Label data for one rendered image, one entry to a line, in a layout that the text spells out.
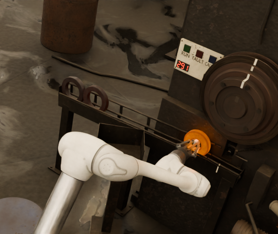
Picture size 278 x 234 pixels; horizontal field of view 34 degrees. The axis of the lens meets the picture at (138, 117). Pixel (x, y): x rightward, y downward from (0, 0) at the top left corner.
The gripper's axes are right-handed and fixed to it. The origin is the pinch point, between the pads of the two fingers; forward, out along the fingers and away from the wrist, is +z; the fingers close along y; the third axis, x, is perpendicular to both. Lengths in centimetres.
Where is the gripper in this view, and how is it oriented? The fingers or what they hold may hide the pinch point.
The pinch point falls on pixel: (197, 140)
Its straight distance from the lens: 255.9
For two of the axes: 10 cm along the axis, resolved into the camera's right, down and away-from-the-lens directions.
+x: 1.6, -8.2, -5.5
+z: 5.7, -3.8, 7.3
